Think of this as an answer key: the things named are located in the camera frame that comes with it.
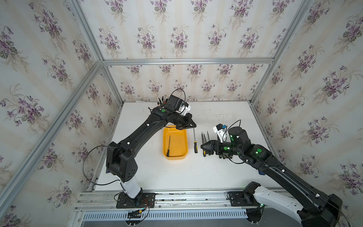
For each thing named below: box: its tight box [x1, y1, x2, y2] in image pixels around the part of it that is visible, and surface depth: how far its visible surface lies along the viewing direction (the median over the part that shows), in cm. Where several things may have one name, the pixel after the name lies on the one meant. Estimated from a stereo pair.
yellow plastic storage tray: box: [162, 125, 189, 161], surface depth 97 cm
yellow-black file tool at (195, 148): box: [193, 127, 199, 154], surface depth 73 cm
